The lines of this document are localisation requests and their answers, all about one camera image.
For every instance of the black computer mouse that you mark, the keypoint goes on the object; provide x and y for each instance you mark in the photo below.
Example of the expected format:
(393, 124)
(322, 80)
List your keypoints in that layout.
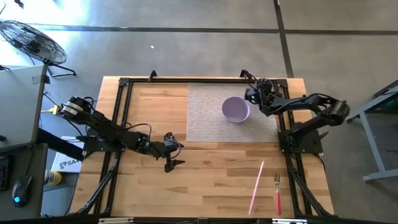
(21, 190)

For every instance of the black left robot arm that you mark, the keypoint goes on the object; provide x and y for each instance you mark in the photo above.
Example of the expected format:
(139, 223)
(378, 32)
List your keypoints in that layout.
(109, 130)

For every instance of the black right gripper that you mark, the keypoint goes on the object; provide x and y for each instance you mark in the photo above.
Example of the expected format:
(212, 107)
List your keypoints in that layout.
(256, 96)

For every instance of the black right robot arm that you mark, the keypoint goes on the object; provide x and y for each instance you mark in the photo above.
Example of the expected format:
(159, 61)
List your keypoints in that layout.
(314, 107)

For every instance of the black floor fan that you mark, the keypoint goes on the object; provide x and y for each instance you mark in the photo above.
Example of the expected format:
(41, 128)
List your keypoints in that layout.
(34, 43)

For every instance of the pink straw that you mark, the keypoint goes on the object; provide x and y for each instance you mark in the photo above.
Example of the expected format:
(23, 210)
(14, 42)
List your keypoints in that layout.
(256, 186)

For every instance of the grey woven placemat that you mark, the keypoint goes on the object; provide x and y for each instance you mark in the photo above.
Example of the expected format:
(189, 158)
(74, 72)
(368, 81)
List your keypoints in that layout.
(205, 118)

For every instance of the yellow power plug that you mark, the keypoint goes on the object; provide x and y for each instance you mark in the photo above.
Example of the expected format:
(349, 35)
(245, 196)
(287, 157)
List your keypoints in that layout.
(55, 109)

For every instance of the black metal table frame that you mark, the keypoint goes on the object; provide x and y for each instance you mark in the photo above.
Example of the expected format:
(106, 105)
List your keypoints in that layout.
(125, 93)

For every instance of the dark desk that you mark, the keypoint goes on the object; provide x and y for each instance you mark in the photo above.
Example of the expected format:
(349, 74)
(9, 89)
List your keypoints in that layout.
(28, 161)

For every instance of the grey desk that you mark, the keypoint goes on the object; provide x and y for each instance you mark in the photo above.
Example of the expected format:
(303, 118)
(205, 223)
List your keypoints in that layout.
(18, 105)

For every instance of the white cardboard box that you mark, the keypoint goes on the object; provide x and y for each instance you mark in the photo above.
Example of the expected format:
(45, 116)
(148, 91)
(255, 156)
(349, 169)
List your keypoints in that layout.
(66, 155)

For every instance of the yellow-capped bottle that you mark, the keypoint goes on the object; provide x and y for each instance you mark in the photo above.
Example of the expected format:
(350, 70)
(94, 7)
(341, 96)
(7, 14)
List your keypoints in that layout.
(53, 178)

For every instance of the grey metal stand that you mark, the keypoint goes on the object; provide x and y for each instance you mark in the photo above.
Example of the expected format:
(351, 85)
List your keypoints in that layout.
(370, 124)

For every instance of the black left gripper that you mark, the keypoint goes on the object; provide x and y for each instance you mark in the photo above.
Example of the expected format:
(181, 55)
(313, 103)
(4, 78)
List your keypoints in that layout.
(161, 149)

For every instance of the purple plastic bowl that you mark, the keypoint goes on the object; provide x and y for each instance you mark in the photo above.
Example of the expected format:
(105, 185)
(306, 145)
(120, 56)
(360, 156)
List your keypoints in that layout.
(235, 109)

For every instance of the silver metal bracket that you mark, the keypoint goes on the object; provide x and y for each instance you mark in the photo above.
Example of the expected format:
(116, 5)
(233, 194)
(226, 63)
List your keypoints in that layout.
(115, 221)
(289, 221)

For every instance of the black keyboard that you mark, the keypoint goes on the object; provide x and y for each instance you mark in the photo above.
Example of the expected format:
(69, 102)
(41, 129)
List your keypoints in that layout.
(3, 172)

